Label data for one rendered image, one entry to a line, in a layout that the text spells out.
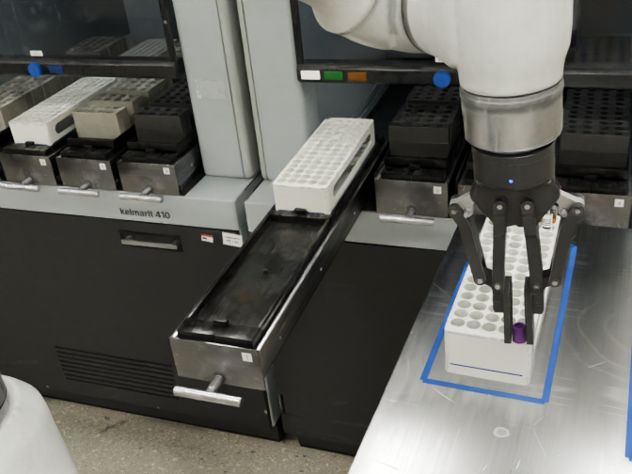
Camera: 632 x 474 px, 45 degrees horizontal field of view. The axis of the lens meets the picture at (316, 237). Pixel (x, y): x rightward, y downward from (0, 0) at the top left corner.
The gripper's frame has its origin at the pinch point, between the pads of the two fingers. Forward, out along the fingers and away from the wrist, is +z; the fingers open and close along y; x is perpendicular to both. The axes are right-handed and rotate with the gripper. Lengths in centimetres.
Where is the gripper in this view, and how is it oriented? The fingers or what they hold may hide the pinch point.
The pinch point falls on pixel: (518, 310)
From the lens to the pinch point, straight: 85.0
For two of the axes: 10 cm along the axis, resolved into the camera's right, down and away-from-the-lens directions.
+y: -9.5, -0.1, 3.2
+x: -2.7, 5.4, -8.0
